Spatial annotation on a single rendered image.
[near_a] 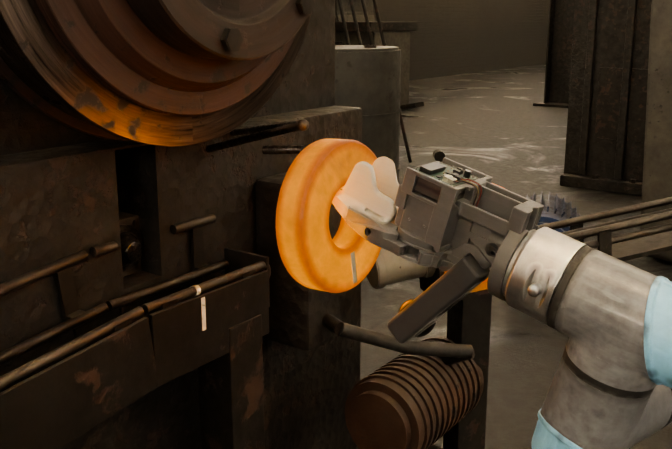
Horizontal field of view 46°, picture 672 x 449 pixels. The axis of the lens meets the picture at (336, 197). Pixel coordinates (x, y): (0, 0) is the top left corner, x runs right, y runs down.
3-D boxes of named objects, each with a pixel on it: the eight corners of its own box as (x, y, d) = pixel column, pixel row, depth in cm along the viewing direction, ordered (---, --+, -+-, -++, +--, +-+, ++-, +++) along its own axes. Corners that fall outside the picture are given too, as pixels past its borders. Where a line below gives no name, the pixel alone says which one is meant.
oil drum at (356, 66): (256, 228, 389) (252, 44, 369) (328, 205, 435) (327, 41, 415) (355, 248, 354) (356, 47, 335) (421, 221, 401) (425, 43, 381)
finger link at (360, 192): (337, 142, 77) (415, 176, 72) (325, 197, 79) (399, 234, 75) (318, 146, 75) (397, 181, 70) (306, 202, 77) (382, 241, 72)
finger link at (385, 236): (368, 199, 76) (443, 235, 72) (364, 215, 77) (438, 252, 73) (340, 207, 73) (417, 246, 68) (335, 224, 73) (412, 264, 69)
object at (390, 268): (365, 281, 116) (361, 243, 115) (420, 269, 119) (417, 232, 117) (380, 295, 111) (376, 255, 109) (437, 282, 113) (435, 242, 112)
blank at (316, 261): (263, 158, 72) (292, 160, 70) (357, 122, 84) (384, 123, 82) (282, 313, 76) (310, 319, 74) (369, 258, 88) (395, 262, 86)
